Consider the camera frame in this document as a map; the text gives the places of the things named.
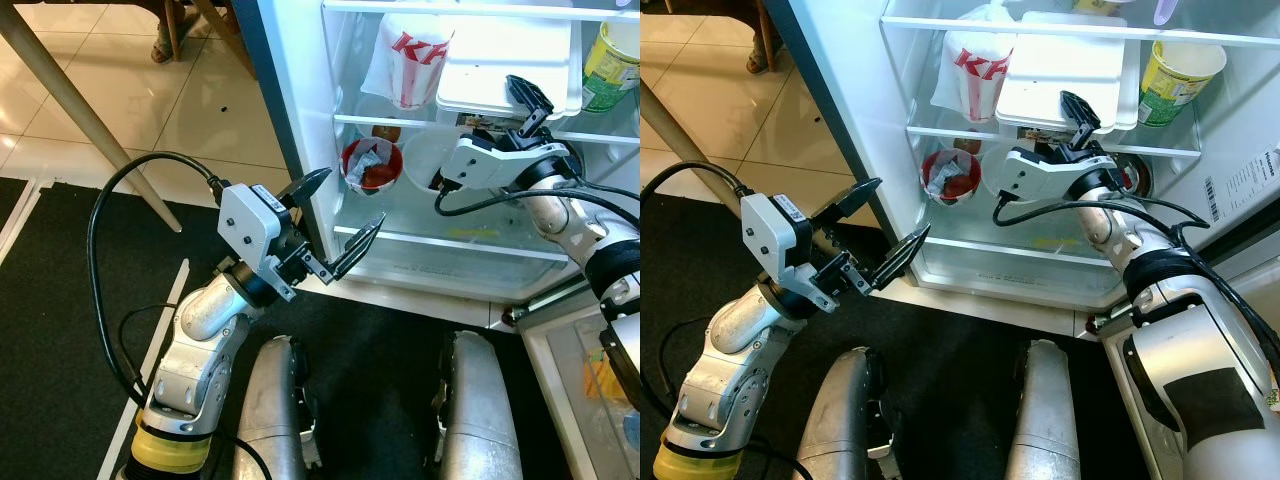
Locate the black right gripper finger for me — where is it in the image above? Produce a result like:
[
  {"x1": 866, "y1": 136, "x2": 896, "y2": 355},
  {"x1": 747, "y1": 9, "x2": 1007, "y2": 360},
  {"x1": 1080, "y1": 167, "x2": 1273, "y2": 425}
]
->
[
  {"x1": 1058, "y1": 89, "x2": 1108, "y2": 133},
  {"x1": 504, "y1": 74, "x2": 556, "y2": 119}
]

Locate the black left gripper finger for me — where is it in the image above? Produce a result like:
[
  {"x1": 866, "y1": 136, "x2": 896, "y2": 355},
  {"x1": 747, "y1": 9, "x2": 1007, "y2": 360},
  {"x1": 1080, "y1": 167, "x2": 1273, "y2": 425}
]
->
[
  {"x1": 815, "y1": 177, "x2": 884, "y2": 229},
  {"x1": 277, "y1": 167, "x2": 334, "y2": 211},
  {"x1": 328, "y1": 212, "x2": 388, "y2": 283},
  {"x1": 873, "y1": 224, "x2": 934, "y2": 294}
]

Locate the white plastic food container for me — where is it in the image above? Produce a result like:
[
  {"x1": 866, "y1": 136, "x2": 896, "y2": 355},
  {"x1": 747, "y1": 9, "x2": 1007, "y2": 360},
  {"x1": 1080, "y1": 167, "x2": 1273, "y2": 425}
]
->
[
  {"x1": 436, "y1": 15, "x2": 584, "y2": 121},
  {"x1": 995, "y1": 12, "x2": 1143, "y2": 133}
]

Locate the grey fridge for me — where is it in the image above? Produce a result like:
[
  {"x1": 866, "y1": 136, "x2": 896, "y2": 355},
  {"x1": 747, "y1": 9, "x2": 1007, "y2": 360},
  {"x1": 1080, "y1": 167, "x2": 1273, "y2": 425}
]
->
[
  {"x1": 232, "y1": 0, "x2": 641, "y2": 331},
  {"x1": 765, "y1": 0, "x2": 1280, "y2": 311}
]

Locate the glass fridge shelf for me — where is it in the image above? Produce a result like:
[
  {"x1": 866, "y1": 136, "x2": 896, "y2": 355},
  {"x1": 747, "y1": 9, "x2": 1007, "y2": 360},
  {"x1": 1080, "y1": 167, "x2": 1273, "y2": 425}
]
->
[
  {"x1": 880, "y1": 15, "x2": 1280, "y2": 51},
  {"x1": 333, "y1": 113, "x2": 641, "y2": 149},
  {"x1": 905, "y1": 125, "x2": 1201, "y2": 161},
  {"x1": 322, "y1": 0, "x2": 641, "y2": 23}
]

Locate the red cup with paper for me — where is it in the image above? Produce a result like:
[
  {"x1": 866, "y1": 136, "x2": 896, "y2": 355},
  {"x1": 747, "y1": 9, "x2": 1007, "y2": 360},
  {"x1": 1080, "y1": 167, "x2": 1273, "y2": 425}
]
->
[
  {"x1": 921, "y1": 148, "x2": 983, "y2": 204},
  {"x1": 340, "y1": 137, "x2": 405, "y2": 194}
]

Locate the green yellow noodle cup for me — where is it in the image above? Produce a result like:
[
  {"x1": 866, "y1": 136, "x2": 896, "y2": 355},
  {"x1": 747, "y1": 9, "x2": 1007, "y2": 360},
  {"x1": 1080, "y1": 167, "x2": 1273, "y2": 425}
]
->
[
  {"x1": 1138, "y1": 40, "x2": 1228, "y2": 129},
  {"x1": 582, "y1": 20, "x2": 641, "y2": 114}
]

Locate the clear crisper drawer cover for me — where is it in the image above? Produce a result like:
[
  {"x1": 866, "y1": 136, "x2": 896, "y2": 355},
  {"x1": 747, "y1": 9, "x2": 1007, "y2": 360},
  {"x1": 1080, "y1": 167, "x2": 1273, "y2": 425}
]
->
[
  {"x1": 333, "y1": 225, "x2": 573, "y2": 263},
  {"x1": 915, "y1": 235, "x2": 1131, "y2": 269}
]

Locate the dark floor carpet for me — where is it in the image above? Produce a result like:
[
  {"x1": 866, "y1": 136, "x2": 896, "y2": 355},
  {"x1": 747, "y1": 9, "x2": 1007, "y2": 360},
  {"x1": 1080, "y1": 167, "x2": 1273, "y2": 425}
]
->
[
  {"x1": 640, "y1": 190, "x2": 1111, "y2": 480},
  {"x1": 0, "y1": 178, "x2": 561, "y2": 480}
]

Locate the white round bowl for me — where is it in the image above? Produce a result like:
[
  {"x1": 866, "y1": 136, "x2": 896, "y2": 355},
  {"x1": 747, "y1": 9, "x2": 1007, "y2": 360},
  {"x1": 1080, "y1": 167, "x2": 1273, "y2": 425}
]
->
[
  {"x1": 980, "y1": 140, "x2": 1021, "y2": 201},
  {"x1": 405, "y1": 133, "x2": 463, "y2": 193}
]

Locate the white KFC bag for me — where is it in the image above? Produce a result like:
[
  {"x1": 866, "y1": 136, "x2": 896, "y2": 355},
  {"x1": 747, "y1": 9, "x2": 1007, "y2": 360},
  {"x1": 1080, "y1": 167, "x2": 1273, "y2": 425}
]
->
[
  {"x1": 360, "y1": 8, "x2": 458, "y2": 111},
  {"x1": 930, "y1": 5, "x2": 1016, "y2": 123}
]

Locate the white floor tape strip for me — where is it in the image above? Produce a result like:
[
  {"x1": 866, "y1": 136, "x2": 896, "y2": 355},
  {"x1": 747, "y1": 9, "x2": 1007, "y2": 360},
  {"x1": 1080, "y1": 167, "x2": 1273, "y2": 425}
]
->
[
  {"x1": 98, "y1": 258, "x2": 191, "y2": 480},
  {"x1": 0, "y1": 178, "x2": 43, "y2": 263}
]

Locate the brown wooden chair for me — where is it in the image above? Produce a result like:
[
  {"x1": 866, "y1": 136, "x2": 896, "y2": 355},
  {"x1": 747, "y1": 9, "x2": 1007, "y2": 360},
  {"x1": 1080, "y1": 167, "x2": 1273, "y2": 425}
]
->
[
  {"x1": 150, "y1": 0, "x2": 256, "y2": 79},
  {"x1": 745, "y1": 0, "x2": 796, "y2": 73}
]

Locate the silver right robot leg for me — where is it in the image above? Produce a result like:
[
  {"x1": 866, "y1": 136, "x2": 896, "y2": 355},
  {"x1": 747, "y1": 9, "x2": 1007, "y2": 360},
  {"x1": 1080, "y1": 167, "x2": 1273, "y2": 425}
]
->
[
  {"x1": 430, "y1": 330, "x2": 526, "y2": 480},
  {"x1": 1005, "y1": 338, "x2": 1086, "y2": 480}
]

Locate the yellow packet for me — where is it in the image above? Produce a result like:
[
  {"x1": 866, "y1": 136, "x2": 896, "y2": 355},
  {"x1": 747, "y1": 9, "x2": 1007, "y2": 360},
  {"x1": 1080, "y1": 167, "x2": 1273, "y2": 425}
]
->
[{"x1": 585, "y1": 355, "x2": 626, "y2": 401}]

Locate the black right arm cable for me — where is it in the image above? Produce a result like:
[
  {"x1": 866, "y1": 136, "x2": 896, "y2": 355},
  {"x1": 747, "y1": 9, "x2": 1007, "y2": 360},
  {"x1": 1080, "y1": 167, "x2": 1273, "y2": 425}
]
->
[
  {"x1": 992, "y1": 195, "x2": 1216, "y2": 226},
  {"x1": 433, "y1": 180, "x2": 641, "y2": 216}
]

